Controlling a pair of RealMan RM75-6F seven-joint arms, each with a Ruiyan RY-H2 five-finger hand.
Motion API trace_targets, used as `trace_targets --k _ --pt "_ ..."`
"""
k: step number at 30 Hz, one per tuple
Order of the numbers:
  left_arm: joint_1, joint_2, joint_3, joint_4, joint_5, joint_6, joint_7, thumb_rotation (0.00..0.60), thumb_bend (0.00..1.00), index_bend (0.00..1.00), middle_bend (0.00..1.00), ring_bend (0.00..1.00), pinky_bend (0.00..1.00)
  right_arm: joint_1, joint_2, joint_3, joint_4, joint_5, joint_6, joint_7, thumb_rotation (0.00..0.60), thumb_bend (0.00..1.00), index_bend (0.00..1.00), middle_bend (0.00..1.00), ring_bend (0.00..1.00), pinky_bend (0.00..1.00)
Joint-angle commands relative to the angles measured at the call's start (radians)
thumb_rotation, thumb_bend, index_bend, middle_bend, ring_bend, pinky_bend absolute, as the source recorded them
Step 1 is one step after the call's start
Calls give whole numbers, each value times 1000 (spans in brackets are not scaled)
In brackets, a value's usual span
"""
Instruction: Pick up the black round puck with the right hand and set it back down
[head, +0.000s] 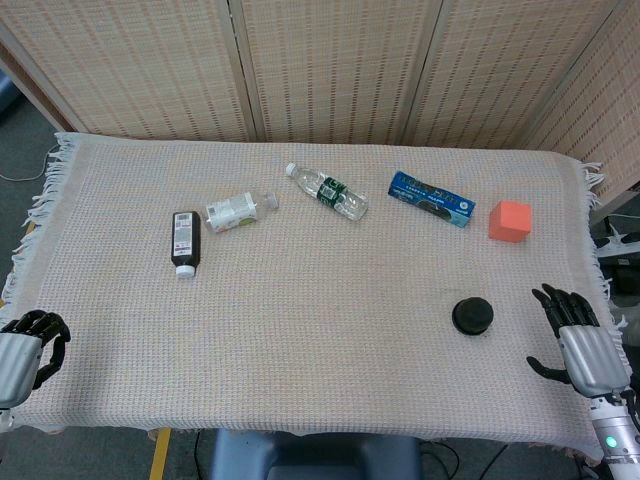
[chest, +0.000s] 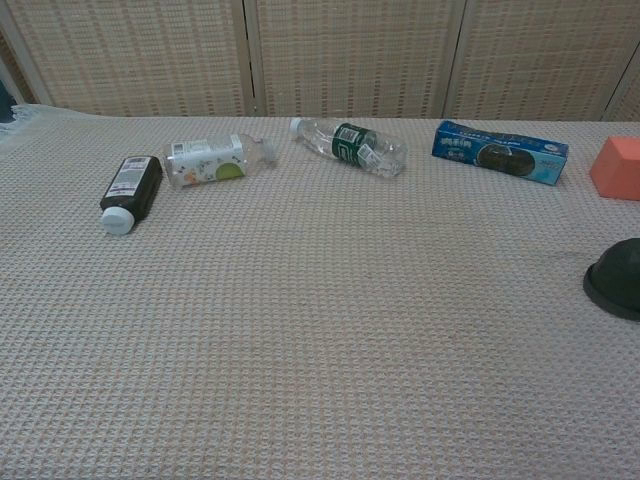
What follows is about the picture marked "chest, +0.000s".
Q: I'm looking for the dark green rounded object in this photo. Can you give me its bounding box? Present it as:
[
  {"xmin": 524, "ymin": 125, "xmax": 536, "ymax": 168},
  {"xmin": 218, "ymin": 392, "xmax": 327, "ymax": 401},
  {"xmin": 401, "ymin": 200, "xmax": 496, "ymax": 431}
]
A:
[{"xmin": 582, "ymin": 237, "xmax": 640, "ymax": 322}]

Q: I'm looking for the white waffle weave tablecloth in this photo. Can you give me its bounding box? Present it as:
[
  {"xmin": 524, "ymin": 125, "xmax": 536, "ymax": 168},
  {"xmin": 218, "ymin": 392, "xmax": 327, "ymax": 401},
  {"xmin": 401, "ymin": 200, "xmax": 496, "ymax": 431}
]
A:
[{"xmin": 0, "ymin": 103, "xmax": 640, "ymax": 480}]

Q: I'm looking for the clear water bottle green label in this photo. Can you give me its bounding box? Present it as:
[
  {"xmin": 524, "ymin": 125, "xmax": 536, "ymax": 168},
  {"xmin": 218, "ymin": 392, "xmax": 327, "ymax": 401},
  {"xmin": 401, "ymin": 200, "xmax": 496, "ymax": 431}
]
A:
[{"xmin": 289, "ymin": 117, "xmax": 409, "ymax": 178}]

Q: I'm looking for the clear bottle with floral label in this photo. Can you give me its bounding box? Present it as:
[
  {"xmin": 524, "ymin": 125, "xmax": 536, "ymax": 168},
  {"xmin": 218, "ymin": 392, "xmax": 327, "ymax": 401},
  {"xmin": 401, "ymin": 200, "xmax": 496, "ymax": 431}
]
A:
[{"xmin": 163, "ymin": 132, "xmax": 279, "ymax": 190}]

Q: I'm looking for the woven bamboo screen panel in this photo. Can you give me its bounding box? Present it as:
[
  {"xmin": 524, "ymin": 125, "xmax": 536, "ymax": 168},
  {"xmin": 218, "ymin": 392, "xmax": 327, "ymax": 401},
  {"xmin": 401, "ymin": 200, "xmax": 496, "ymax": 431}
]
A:
[
  {"xmin": 443, "ymin": 0, "xmax": 640, "ymax": 122},
  {"xmin": 0, "ymin": 0, "xmax": 257, "ymax": 118},
  {"xmin": 244, "ymin": 0, "xmax": 469, "ymax": 120}
]

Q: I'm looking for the black bottle with white cap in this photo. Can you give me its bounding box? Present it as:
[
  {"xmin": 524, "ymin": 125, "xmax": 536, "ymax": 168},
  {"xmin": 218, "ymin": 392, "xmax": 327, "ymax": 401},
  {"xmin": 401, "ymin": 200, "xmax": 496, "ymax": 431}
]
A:
[{"xmin": 99, "ymin": 154, "xmax": 165, "ymax": 237}]

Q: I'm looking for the blue cookie box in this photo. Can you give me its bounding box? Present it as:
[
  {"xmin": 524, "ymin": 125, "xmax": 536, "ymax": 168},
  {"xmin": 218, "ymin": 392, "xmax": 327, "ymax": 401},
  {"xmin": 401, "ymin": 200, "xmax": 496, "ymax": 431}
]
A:
[{"xmin": 431, "ymin": 119, "xmax": 570, "ymax": 187}]

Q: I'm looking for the orange foam block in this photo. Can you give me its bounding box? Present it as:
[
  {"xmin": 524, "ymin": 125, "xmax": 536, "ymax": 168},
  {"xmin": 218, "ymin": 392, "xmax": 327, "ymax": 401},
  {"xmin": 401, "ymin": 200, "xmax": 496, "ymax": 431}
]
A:
[{"xmin": 588, "ymin": 135, "xmax": 640, "ymax": 202}]

